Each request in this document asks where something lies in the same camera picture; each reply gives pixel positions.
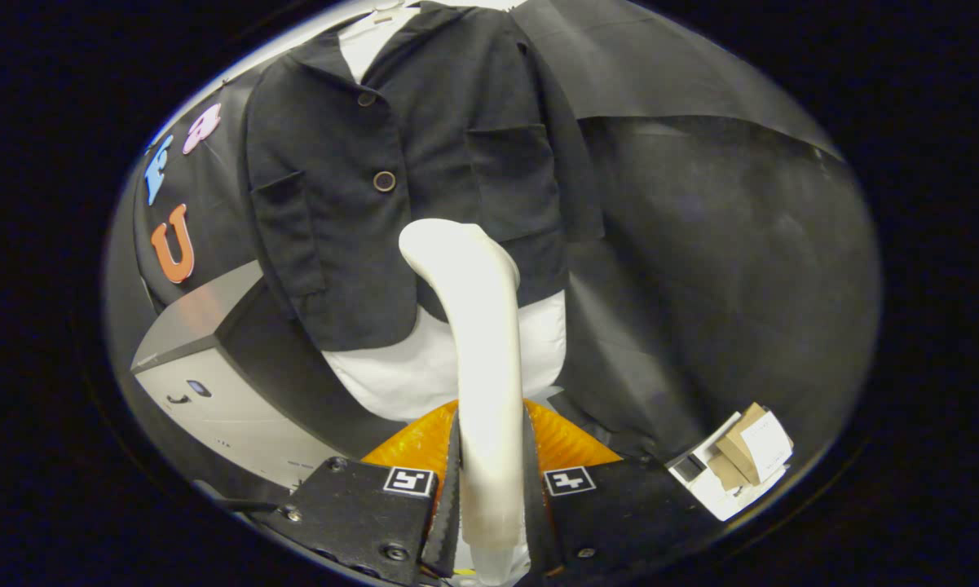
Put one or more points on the black backdrop cloth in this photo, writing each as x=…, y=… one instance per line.
x=742, y=285

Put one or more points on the white garment steamer head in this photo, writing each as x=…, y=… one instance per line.
x=485, y=367

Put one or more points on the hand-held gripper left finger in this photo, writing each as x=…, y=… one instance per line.
x=448, y=505

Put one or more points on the white box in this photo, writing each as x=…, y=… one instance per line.
x=721, y=497

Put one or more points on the brown cardboard piece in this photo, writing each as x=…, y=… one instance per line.
x=734, y=452

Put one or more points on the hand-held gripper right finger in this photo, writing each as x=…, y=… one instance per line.
x=534, y=505

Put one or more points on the black jacket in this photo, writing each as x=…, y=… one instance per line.
x=456, y=122

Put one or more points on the white paper sheet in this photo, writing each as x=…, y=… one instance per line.
x=766, y=444

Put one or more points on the grey cabinet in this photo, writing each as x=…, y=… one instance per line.
x=228, y=424

